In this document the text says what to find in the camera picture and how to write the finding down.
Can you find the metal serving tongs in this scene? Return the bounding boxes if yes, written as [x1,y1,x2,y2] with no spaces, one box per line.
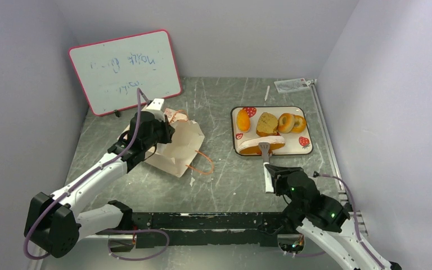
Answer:
[258,142,274,194]

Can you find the paper bag with orange handles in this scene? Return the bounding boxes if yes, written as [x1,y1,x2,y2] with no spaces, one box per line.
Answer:
[128,109,214,178]

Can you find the strawberry print tray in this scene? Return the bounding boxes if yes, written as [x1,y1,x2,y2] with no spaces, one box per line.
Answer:
[231,106,313,156]

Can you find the yellow fake bread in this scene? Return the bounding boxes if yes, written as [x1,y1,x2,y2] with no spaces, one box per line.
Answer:
[256,112,278,137]

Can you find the yellow fake doughnut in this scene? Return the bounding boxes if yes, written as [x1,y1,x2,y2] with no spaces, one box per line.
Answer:
[277,113,295,134]
[291,115,307,133]

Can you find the orange fake bread piece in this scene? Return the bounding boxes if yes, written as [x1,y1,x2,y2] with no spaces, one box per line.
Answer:
[236,109,250,132]

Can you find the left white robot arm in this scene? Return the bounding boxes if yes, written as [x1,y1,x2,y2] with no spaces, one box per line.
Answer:
[23,110,175,260]

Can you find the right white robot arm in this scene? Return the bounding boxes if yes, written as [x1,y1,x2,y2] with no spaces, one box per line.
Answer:
[264,163,401,269]

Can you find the red framed whiteboard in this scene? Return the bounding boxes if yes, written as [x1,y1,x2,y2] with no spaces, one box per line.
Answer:
[68,29,182,116]

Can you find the small white stick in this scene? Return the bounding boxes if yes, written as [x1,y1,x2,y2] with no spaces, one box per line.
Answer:
[264,85,271,102]

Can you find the white card on table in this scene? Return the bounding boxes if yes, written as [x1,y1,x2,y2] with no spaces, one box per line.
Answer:
[274,78,312,93]

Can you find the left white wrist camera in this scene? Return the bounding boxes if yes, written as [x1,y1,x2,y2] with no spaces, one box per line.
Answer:
[145,98,166,122]

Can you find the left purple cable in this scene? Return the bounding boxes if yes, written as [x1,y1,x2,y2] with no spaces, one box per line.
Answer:
[22,88,171,262]

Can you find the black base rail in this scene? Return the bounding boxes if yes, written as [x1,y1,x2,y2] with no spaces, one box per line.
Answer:
[94,211,317,250]

